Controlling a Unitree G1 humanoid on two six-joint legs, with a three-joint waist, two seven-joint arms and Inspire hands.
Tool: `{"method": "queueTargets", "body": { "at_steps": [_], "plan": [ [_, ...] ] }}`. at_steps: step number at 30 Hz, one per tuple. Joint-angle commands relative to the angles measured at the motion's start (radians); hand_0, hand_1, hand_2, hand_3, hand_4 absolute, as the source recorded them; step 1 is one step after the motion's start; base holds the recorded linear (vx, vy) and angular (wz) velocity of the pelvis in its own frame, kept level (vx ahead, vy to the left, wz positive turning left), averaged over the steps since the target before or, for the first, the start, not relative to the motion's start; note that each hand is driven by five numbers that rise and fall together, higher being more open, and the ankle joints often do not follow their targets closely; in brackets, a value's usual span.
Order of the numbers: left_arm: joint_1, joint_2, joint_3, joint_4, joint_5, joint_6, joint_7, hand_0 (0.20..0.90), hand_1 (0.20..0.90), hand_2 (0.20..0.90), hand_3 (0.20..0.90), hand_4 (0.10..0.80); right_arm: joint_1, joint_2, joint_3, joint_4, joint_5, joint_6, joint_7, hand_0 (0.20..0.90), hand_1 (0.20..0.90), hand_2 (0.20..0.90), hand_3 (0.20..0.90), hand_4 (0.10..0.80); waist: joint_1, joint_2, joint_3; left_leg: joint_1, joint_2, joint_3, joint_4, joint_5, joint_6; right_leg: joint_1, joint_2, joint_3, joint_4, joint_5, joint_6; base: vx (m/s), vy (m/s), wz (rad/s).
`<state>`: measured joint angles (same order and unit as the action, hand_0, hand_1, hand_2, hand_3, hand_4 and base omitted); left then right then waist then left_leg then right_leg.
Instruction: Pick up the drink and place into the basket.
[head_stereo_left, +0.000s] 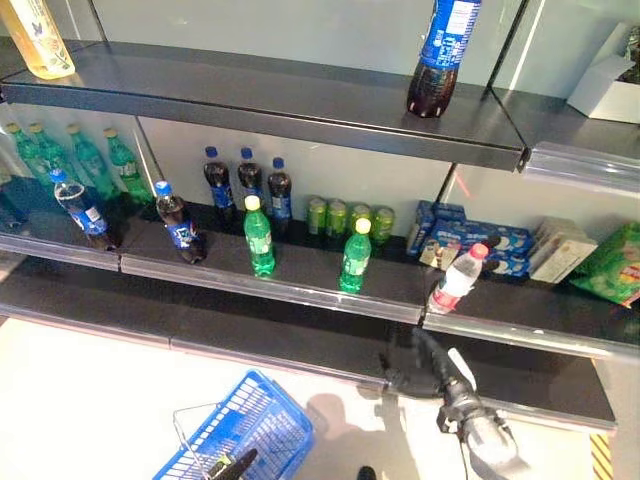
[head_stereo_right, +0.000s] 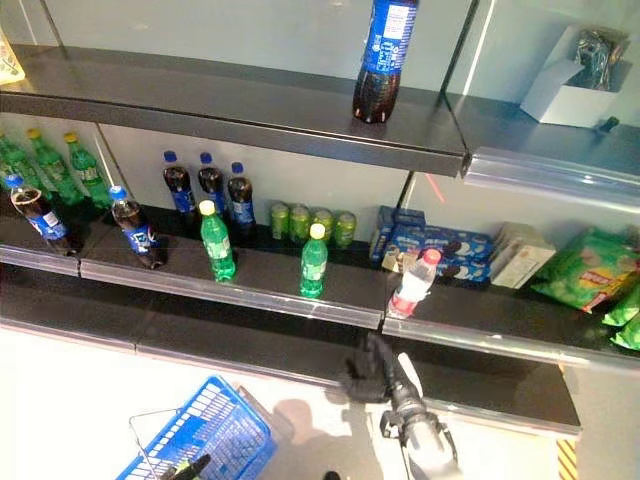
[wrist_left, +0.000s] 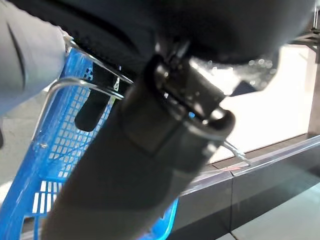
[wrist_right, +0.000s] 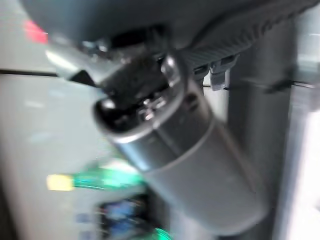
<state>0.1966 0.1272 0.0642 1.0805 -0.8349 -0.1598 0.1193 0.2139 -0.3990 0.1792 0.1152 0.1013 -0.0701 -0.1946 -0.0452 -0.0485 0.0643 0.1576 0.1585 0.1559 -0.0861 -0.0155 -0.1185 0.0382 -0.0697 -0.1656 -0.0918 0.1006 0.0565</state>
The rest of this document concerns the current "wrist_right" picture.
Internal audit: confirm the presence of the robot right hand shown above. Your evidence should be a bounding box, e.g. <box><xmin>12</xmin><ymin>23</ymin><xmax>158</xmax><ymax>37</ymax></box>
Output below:
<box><xmin>19</xmin><ymin>0</ymin><xmax>320</xmax><ymax>237</ymax></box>

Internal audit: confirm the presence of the thin black cable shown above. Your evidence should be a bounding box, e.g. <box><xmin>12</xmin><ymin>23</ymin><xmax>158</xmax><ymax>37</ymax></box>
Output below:
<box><xmin>223</xmin><ymin>80</ymin><xmax>317</xmax><ymax>95</ymax></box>

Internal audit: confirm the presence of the green bottle with yellow cap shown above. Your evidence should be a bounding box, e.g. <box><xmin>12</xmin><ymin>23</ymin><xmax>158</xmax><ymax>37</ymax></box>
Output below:
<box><xmin>46</xmin><ymin>163</ymin><xmax>148</xmax><ymax>192</ymax></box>

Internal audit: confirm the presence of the blue and black drink pack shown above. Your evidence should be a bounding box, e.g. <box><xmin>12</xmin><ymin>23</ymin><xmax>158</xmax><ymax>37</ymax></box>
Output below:
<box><xmin>96</xmin><ymin>193</ymin><xmax>156</xmax><ymax>240</ymax></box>

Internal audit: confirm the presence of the red object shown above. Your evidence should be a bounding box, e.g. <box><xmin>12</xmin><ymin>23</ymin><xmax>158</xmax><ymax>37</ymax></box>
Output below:
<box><xmin>23</xmin><ymin>20</ymin><xmax>49</xmax><ymax>45</ymax></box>

